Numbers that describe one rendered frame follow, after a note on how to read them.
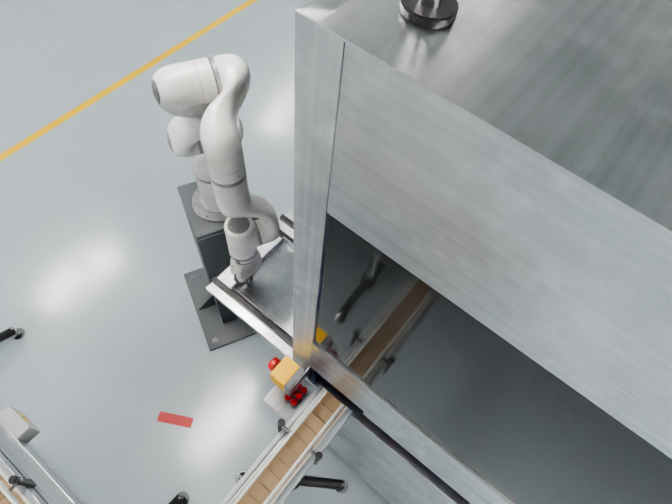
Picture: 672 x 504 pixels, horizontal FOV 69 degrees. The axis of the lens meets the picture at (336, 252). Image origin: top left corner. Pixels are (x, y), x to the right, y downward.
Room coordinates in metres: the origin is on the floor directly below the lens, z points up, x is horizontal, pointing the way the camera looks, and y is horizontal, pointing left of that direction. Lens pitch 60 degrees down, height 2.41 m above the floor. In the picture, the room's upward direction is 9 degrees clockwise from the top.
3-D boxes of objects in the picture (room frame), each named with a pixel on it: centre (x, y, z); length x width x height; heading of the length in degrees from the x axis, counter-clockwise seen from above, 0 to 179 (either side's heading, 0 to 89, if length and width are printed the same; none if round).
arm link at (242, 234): (0.72, 0.28, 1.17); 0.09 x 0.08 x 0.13; 121
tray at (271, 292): (0.70, 0.11, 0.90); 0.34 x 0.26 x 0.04; 59
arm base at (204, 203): (1.04, 0.47, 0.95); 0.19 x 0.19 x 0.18
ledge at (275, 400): (0.36, 0.06, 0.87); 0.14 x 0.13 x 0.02; 59
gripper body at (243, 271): (0.72, 0.28, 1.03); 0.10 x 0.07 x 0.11; 149
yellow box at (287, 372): (0.39, 0.08, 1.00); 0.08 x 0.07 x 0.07; 59
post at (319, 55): (0.46, 0.04, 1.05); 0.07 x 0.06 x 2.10; 59
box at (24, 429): (0.21, 1.02, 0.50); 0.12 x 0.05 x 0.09; 59
